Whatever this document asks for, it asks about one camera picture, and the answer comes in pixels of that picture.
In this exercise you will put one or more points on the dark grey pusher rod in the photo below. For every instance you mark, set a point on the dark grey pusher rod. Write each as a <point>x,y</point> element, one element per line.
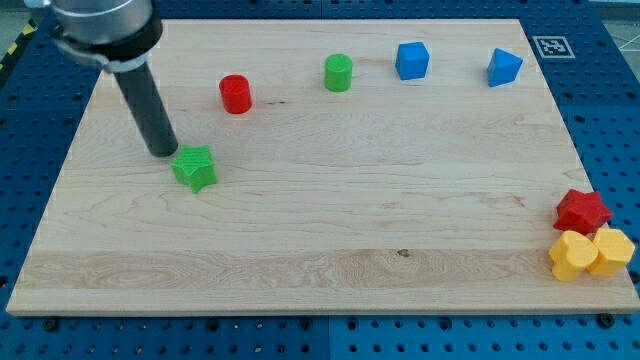
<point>146,106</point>

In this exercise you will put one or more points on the red cylinder block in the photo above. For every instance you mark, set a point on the red cylinder block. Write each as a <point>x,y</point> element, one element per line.
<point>235,94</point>

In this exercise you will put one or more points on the blue triangular prism block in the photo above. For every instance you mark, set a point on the blue triangular prism block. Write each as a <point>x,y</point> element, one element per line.
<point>503,68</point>

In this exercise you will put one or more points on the yellow pentagon block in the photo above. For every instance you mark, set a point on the yellow pentagon block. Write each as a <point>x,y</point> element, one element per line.
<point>615,251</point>

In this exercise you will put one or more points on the blue cube block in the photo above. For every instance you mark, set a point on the blue cube block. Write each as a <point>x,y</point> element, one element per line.
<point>412,60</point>

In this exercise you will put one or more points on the white fiducial marker tag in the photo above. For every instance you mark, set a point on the white fiducial marker tag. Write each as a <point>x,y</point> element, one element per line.
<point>553,47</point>

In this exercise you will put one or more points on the red star block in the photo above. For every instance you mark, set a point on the red star block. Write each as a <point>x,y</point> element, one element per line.
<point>582,212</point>

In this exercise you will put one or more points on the green cylinder block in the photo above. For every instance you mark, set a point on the green cylinder block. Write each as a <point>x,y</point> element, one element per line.
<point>338,72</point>

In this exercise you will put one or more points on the green star block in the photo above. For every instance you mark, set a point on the green star block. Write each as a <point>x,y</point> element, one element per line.
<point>194,167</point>

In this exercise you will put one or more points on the yellow heart block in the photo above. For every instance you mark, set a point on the yellow heart block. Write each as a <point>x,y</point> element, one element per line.
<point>571,254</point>

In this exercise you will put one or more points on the light wooden board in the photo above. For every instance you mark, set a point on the light wooden board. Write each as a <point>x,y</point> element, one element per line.
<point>426,196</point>

